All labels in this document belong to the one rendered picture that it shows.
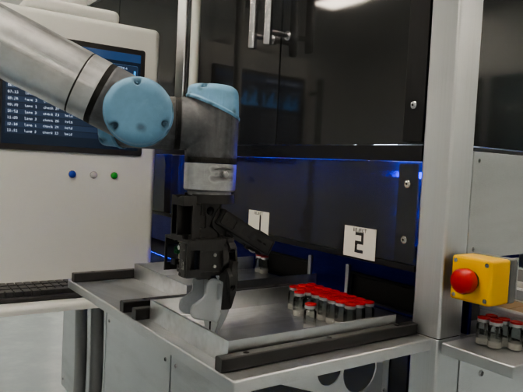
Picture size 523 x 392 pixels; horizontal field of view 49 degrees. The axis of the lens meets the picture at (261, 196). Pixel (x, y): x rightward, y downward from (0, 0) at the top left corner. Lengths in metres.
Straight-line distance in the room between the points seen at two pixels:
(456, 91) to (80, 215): 1.09
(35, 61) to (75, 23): 1.04
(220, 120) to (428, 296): 0.48
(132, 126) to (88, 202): 1.07
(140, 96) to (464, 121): 0.58
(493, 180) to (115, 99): 0.70
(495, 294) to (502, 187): 0.24
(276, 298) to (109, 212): 0.71
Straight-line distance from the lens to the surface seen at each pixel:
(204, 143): 0.79
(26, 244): 1.67
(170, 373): 1.87
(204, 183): 0.79
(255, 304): 1.15
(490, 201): 1.09
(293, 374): 0.83
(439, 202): 1.00
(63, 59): 0.67
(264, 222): 1.36
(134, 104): 0.64
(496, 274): 0.96
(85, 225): 1.70
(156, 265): 1.40
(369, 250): 1.11
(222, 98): 0.79
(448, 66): 1.02
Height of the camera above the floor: 1.16
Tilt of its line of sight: 3 degrees down
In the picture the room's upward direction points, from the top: 3 degrees clockwise
